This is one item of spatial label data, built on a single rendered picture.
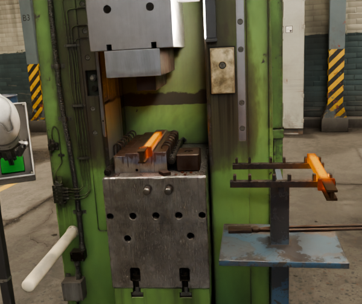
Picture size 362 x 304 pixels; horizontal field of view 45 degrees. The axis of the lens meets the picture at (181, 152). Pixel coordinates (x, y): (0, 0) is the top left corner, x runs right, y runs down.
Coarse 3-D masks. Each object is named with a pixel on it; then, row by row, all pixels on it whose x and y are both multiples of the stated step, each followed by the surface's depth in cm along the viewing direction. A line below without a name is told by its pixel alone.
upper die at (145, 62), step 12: (156, 48) 152; (168, 48) 176; (108, 60) 155; (120, 60) 154; (132, 60) 154; (144, 60) 153; (156, 60) 153; (168, 60) 175; (108, 72) 156; (120, 72) 155; (132, 72) 155; (144, 72) 154; (156, 72) 154
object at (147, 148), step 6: (156, 132) 191; (150, 138) 179; (156, 138) 178; (150, 144) 167; (138, 150) 153; (144, 150) 152; (150, 150) 159; (144, 156) 155; (138, 162) 152; (144, 162) 152
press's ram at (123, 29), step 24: (96, 0) 150; (120, 0) 150; (144, 0) 149; (168, 0) 148; (192, 0) 165; (96, 24) 152; (120, 24) 151; (144, 24) 151; (168, 24) 150; (96, 48) 154; (120, 48) 153; (144, 48) 153
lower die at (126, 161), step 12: (168, 132) 199; (132, 144) 183; (144, 144) 172; (156, 144) 170; (120, 156) 163; (132, 156) 162; (156, 156) 161; (168, 156) 167; (120, 168) 164; (132, 168) 163; (144, 168) 163; (156, 168) 162; (168, 168) 166
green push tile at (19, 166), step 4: (16, 156) 151; (0, 160) 149; (4, 160) 149; (16, 160) 150; (20, 160) 151; (4, 164) 149; (8, 164) 149; (16, 164) 150; (20, 164) 150; (4, 168) 148; (8, 168) 149; (12, 168) 149; (16, 168) 150; (20, 168) 150; (24, 168) 150; (4, 172) 148; (8, 172) 148; (12, 172) 149; (16, 172) 150
